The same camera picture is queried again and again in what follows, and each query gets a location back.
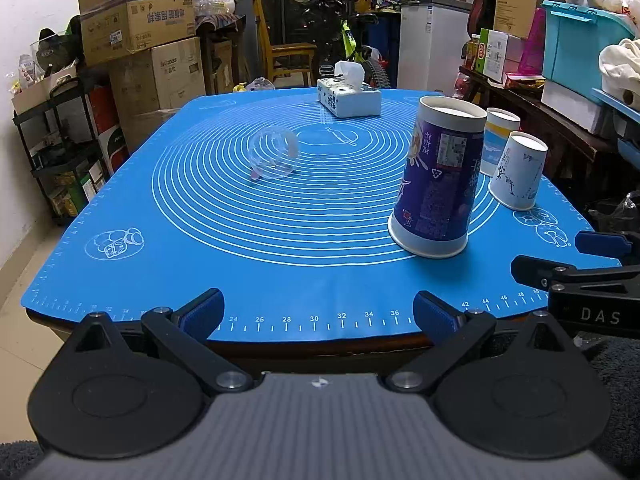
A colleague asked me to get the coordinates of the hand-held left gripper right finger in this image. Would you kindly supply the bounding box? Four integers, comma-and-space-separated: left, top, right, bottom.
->
383, 290, 574, 395

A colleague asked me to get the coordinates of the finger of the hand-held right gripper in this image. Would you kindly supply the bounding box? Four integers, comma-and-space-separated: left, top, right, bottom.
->
510, 254, 640, 295
574, 231, 640, 260

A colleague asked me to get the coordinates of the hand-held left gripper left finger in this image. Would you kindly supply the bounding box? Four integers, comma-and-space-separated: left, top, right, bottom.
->
74, 288, 254, 395

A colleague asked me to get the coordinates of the clear plastic cup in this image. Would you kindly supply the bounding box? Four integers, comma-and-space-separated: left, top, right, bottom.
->
247, 127, 300, 184

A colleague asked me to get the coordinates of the white paper cup blue print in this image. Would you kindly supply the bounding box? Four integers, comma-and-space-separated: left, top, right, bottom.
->
488, 131, 549, 210

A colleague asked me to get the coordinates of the tall purple paper cup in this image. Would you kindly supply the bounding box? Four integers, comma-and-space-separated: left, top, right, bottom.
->
388, 95, 488, 260

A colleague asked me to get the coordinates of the white paper cup yellow band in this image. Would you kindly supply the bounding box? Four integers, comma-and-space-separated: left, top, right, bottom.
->
480, 107, 522, 177

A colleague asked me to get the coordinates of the dark grey fleece cloth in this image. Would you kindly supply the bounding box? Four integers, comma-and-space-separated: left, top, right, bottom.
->
570, 332, 640, 480

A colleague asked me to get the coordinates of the blue silicone baking mat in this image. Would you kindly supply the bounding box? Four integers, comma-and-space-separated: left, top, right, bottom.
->
21, 87, 624, 344

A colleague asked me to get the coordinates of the dark wooden side table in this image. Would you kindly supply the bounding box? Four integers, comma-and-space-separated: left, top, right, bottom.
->
457, 65, 617, 187

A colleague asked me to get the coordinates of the white foam box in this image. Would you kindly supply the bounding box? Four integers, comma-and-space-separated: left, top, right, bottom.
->
540, 80, 614, 135

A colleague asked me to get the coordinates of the cream white cloth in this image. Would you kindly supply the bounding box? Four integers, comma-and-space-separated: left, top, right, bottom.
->
598, 37, 640, 111

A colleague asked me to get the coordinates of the teal plastic storage box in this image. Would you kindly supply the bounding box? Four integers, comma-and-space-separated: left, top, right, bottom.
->
540, 0, 640, 106

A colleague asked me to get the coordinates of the pink transparent bag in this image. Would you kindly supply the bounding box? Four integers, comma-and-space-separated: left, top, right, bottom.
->
517, 7, 549, 79

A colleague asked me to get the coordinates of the black shelf rack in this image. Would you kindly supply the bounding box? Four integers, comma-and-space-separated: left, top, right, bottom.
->
12, 71, 127, 227

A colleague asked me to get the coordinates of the green white carton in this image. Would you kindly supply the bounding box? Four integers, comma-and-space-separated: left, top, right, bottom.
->
474, 28, 524, 85

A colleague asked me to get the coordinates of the white blue tissue box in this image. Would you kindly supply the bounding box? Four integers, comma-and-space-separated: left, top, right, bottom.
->
317, 60, 382, 119

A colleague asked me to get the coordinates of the large plain cardboard box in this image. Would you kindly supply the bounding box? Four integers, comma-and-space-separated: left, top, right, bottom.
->
108, 36, 206, 112

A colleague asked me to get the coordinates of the white chest freezer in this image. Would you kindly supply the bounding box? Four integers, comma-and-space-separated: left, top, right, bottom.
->
398, 0, 474, 96

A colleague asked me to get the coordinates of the wooden chair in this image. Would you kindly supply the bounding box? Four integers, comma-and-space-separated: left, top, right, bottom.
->
252, 0, 319, 92

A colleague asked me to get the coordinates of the black green bicycle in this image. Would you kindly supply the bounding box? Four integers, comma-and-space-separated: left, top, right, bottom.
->
284, 0, 401, 92

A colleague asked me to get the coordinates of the open printed cardboard box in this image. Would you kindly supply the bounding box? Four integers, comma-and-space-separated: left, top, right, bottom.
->
77, 0, 197, 67

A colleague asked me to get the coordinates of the pack of clear bottles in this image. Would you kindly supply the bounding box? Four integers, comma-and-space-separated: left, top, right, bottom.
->
193, 0, 237, 17

